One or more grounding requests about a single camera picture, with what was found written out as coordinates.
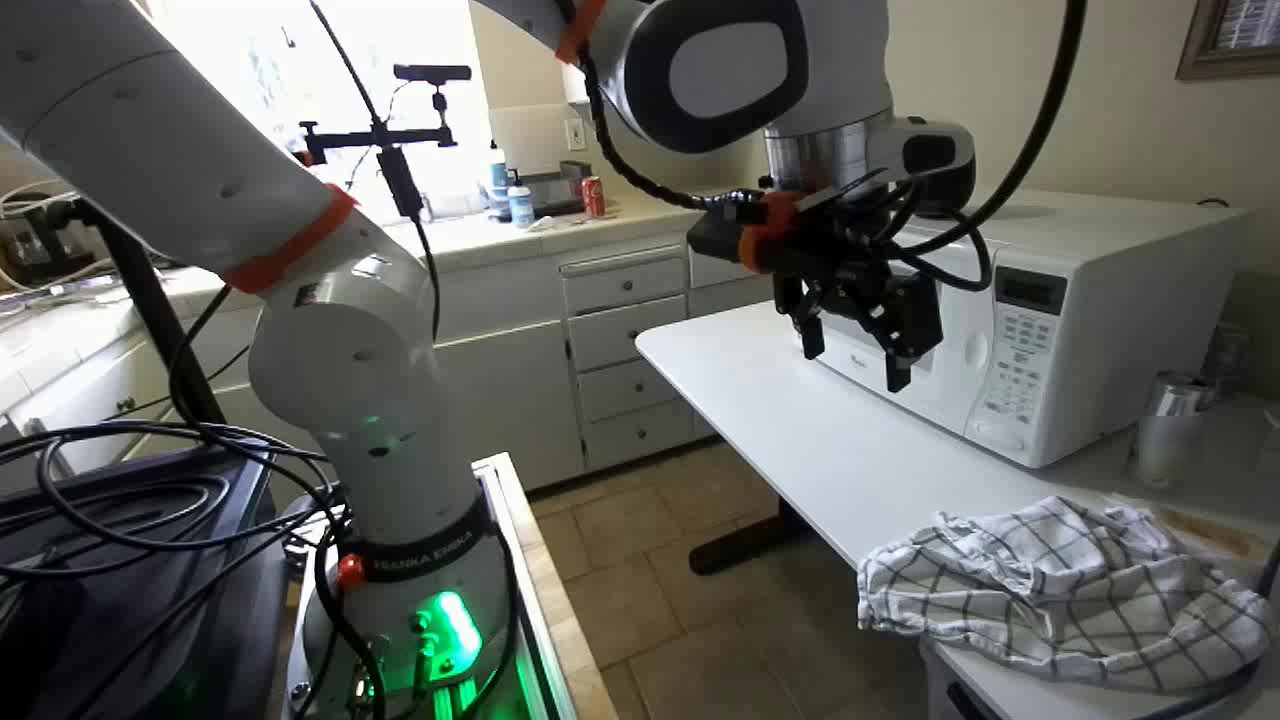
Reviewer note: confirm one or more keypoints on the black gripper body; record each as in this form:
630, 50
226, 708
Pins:
853, 240

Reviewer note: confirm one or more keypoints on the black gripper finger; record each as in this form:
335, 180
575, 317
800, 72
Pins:
905, 342
808, 322

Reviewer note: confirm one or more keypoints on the white microwave oven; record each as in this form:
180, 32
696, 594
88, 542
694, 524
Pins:
1133, 306

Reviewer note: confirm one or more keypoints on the wood edged robot base cart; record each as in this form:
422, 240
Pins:
533, 561

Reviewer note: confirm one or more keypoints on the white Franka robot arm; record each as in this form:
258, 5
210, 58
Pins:
132, 134

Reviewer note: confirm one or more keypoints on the black mug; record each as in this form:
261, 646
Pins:
951, 166

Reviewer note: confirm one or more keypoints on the white drawer cabinet counter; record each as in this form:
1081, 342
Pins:
624, 334

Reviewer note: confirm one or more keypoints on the black table base foot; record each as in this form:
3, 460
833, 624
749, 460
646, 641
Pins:
740, 544

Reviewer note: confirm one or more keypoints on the red soda can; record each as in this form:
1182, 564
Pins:
592, 199

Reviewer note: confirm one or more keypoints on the silver metal can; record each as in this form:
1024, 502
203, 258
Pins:
1171, 429

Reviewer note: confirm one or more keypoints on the white black checkered cloth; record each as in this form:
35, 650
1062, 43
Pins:
1067, 601

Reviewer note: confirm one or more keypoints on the blue cup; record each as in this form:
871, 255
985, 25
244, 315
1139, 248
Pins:
521, 207

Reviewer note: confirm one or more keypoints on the blue bottle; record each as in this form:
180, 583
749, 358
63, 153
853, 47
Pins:
497, 180

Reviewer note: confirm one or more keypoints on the brown framed building picture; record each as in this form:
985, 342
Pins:
1234, 32

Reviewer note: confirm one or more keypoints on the black tripod pole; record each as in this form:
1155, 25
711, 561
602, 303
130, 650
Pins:
162, 334

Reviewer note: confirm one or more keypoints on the black controller box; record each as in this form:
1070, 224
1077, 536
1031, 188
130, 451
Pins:
132, 624

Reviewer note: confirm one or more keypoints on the silver kettle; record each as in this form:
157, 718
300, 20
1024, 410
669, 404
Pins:
35, 245

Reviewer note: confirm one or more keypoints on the white wall outlet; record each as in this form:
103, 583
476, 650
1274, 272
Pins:
576, 131

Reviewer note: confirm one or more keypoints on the black camera on stand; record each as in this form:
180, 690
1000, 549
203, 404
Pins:
430, 72

